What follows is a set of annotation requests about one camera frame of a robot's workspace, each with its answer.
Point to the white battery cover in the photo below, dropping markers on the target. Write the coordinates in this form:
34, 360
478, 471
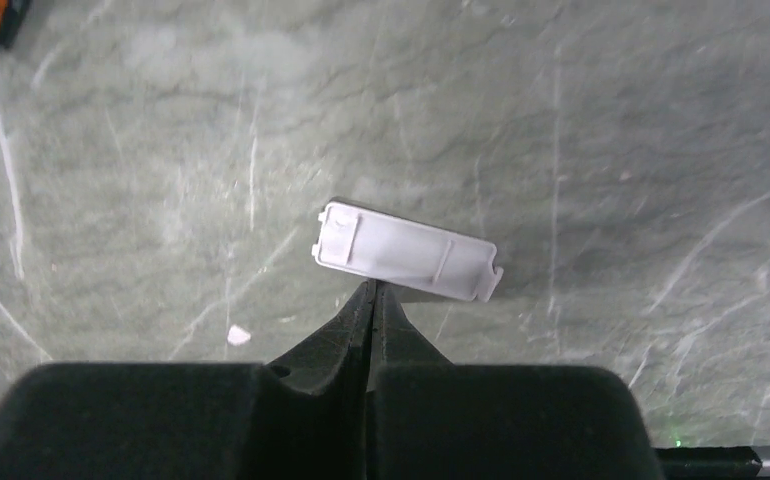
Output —
372, 244

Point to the aluminium frame rail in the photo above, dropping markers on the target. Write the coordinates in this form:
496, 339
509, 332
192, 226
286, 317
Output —
741, 462

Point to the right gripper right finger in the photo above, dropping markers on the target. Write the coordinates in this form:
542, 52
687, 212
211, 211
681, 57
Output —
432, 419

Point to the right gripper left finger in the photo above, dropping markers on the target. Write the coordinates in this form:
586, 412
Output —
300, 416

